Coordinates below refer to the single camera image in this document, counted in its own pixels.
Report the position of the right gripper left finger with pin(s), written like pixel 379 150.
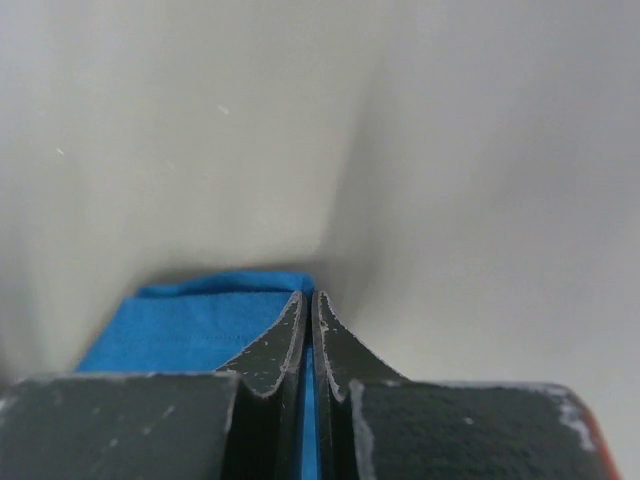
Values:
pixel 116 426

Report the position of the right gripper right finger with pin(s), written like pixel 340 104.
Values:
pixel 374 423

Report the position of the blue t shirt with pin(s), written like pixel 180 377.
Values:
pixel 249 324

